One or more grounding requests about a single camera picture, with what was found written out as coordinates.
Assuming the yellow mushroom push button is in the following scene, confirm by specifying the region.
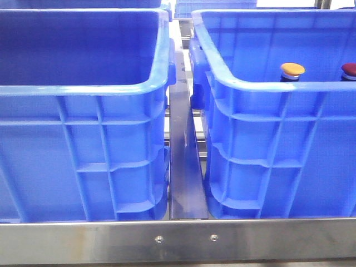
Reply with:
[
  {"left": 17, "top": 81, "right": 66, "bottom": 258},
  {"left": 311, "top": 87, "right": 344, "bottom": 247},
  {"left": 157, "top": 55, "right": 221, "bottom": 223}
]
[{"left": 280, "top": 62, "right": 305, "bottom": 82}]

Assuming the large blue bin left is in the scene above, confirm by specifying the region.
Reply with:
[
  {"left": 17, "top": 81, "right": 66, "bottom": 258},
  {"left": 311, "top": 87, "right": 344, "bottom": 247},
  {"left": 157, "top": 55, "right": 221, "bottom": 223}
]
[{"left": 1, "top": 8, "right": 176, "bottom": 224}]

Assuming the large blue bin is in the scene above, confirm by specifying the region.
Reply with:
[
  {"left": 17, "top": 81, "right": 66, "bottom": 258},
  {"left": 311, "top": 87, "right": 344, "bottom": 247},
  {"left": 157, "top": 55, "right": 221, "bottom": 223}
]
[
  {"left": 190, "top": 9, "right": 355, "bottom": 219},
  {"left": 1, "top": 8, "right": 176, "bottom": 224}
]

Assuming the large blue bin right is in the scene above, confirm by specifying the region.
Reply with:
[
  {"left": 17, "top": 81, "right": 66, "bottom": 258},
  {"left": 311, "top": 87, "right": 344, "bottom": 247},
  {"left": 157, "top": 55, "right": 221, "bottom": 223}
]
[{"left": 190, "top": 9, "right": 355, "bottom": 219}]

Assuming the blue crate back centre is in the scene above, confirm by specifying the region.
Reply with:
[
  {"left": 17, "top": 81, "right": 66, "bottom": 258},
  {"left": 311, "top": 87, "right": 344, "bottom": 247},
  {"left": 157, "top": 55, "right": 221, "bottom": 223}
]
[{"left": 175, "top": 0, "right": 257, "bottom": 18}]

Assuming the blue bin back left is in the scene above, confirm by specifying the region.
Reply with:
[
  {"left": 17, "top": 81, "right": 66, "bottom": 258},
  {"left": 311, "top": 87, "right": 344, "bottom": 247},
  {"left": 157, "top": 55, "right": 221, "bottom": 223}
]
[{"left": 1, "top": 0, "right": 162, "bottom": 9}]

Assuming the steel divider rail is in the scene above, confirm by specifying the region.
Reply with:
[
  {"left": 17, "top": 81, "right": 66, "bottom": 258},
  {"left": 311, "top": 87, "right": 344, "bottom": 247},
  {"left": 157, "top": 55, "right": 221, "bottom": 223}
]
[{"left": 169, "top": 47, "right": 209, "bottom": 220}]

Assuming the steel front rail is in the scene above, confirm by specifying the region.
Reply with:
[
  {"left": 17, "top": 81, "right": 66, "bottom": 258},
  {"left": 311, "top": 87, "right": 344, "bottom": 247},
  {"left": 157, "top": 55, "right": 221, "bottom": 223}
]
[{"left": 1, "top": 218, "right": 355, "bottom": 265}]

